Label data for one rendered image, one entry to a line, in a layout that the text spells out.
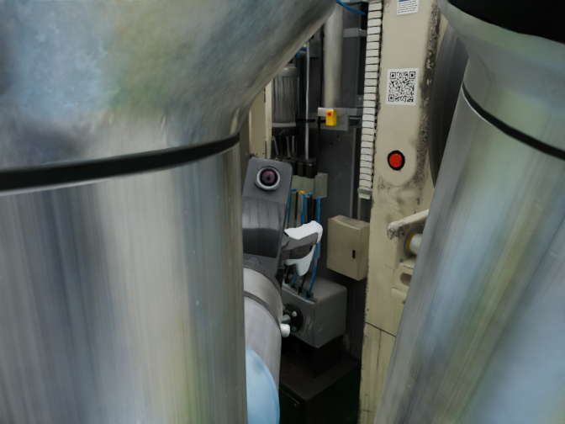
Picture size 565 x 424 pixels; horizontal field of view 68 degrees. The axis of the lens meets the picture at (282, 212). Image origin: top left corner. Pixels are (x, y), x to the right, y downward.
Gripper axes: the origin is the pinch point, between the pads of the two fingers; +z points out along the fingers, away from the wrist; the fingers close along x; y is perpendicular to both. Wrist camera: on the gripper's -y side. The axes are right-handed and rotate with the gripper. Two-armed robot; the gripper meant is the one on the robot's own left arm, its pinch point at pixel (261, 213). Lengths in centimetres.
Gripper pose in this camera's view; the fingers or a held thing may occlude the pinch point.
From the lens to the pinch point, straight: 53.9
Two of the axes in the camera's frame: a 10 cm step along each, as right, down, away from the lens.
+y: -1.4, 9.5, 2.9
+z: 0.4, -2.8, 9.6
